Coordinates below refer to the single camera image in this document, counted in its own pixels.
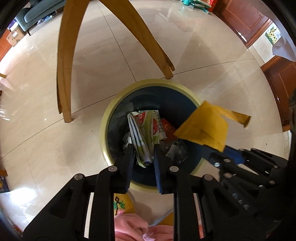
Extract right yellow slipper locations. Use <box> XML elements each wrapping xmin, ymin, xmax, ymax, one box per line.
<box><xmin>157</xmin><ymin>210</ymin><xmax>174</xmax><ymax>226</ymax></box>

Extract left yellow slipper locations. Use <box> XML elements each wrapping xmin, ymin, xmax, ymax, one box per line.
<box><xmin>113</xmin><ymin>193</ymin><xmax>135</xmax><ymax>216</ymax></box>

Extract yellow slipper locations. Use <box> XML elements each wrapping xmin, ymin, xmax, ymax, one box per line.
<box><xmin>157</xmin><ymin>210</ymin><xmax>174</xmax><ymax>226</ymax></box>
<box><xmin>113</xmin><ymin>193</ymin><xmax>135</xmax><ymax>216</ymax></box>

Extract teal stepper machine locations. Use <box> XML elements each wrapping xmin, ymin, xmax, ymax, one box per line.
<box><xmin>182</xmin><ymin>0</ymin><xmax>211</xmax><ymax>11</ymax></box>

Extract yellow padded envelope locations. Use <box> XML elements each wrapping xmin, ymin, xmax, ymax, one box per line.
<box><xmin>174</xmin><ymin>101</ymin><xmax>251</xmax><ymax>152</ymax></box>

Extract pink trouser legs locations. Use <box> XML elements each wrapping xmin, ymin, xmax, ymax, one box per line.
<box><xmin>114</xmin><ymin>213</ymin><xmax>174</xmax><ymax>240</ymax></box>

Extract yellow rimmed trash bin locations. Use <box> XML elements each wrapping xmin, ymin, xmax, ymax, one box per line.
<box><xmin>100</xmin><ymin>79</ymin><xmax>202</xmax><ymax>193</ymax></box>

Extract wooden table leg frame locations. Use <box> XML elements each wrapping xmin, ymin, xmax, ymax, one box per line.
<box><xmin>57</xmin><ymin>1</ymin><xmax>175</xmax><ymax>123</ymax></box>

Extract dark teal sofa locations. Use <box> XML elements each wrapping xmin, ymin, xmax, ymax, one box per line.
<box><xmin>15</xmin><ymin>0</ymin><xmax>66</xmax><ymax>32</ymax></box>

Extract green red snack wrapper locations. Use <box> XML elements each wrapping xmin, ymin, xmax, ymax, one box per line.
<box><xmin>127</xmin><ymin>110</ymin><xmax>167</xmax><ymax>168</ymax></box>

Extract wooden door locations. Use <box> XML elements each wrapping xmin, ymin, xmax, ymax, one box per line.
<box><xmin>213</xmin><ymin>0</ymin><xmax>272</xmax><ymax>48</ymax></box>

